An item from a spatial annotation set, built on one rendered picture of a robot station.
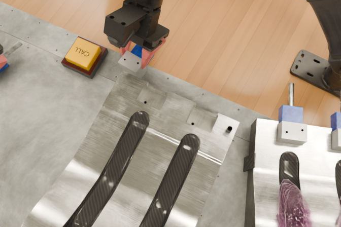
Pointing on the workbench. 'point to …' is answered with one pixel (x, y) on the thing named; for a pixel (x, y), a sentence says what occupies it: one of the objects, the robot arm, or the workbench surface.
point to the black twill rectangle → (249, 162)
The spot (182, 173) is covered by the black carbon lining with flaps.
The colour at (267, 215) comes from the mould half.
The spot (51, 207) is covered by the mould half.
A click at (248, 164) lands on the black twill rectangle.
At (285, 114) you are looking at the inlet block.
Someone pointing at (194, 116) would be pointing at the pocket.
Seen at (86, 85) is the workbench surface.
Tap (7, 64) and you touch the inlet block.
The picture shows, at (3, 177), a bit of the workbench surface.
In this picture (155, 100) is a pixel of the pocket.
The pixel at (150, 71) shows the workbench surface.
